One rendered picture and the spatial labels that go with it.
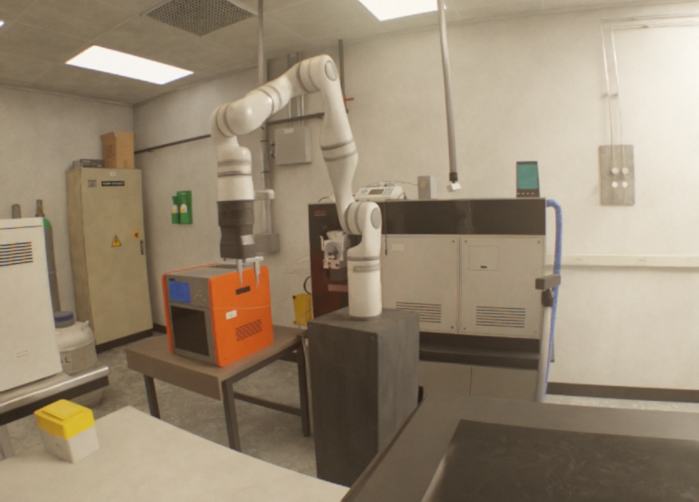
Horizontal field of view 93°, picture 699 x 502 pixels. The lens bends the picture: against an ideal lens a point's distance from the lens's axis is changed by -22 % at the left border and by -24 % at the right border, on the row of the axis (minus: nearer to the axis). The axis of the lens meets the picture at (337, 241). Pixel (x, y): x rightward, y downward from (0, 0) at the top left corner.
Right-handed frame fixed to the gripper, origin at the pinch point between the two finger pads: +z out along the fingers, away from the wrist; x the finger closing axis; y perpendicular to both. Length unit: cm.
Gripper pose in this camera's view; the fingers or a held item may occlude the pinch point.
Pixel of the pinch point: (249, 286)
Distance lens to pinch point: 88.7
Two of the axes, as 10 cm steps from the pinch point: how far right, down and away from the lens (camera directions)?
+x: 7.9, 0.2, -6.1
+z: 0.4, 10.0, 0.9
